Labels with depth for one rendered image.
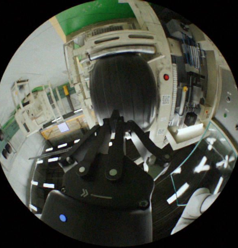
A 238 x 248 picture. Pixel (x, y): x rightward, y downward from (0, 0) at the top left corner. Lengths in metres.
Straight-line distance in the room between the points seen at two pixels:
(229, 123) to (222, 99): 0.15
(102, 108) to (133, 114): 0.12
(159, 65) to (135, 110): 0.36
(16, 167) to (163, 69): 11.57
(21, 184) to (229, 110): 11.91
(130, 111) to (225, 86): 0.62
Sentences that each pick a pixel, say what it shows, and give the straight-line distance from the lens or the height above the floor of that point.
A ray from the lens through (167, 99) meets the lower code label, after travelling 0.58.
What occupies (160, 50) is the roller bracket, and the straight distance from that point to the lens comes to 0.43.
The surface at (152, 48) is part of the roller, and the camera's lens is 0.46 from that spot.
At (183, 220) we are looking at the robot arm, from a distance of 0.58.
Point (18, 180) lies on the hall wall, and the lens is 11.25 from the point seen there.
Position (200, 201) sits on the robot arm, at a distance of 0.52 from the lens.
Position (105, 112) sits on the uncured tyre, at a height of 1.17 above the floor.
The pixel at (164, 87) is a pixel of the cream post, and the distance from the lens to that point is 0.55.
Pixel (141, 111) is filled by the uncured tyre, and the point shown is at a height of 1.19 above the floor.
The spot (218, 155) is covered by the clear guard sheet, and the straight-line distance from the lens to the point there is 0.68.
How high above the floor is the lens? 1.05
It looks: 33 degrees up
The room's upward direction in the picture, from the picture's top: 168 degrees clockwise
